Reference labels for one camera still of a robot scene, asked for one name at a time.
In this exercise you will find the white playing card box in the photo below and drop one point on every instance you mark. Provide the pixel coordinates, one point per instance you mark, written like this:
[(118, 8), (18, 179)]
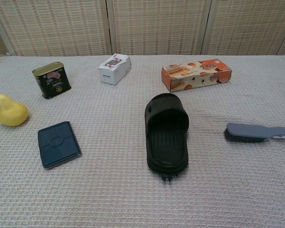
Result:
[(111, 74)]

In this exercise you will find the dark blue rectangular lid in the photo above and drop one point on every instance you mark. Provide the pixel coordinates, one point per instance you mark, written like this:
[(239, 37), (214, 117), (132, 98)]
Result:
[(58, 145)]

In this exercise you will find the grey cleaning brush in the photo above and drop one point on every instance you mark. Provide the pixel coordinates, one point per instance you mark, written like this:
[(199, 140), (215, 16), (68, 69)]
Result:
[(251, 131)]

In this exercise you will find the yellow pear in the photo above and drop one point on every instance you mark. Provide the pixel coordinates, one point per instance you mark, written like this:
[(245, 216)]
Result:
[(10, 114)]

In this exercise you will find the black rubber slipper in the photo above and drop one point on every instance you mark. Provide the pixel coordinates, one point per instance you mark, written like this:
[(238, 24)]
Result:
[(165, 103)]

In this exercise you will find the beige waffle weave tablecloth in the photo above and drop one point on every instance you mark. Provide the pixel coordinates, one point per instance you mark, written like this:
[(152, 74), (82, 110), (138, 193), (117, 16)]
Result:
[(109, 194)]

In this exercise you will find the woven bamboo screen panel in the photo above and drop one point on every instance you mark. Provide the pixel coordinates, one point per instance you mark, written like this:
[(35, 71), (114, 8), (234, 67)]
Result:
[(159, 26), (247, 26), (52, 26)]

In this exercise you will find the orange snack cake box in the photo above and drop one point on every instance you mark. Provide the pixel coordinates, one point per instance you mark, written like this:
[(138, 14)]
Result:
[(194, 77)]

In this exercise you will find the black luncheon meat can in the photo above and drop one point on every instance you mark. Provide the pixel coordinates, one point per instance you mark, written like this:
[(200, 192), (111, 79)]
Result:
[(53, 82)]

